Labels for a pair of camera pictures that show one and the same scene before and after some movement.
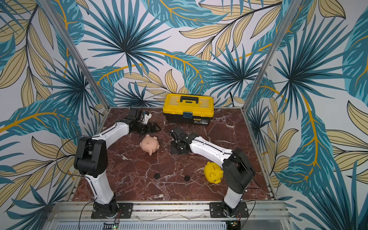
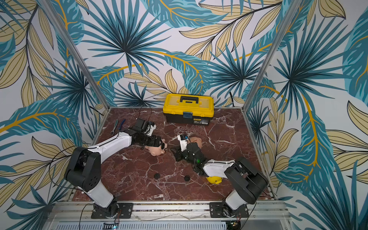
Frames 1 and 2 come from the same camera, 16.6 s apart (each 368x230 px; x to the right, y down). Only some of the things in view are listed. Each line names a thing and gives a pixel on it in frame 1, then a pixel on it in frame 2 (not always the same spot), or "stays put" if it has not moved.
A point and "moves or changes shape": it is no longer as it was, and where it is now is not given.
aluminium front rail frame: [70, 211] stays put
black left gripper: [150, 130] -> [152, 143]
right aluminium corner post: [291, 14] stays put
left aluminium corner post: [74, 51] stays put
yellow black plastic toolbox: [189, 109] stays put
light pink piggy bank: [149, 144] moves or changes shape
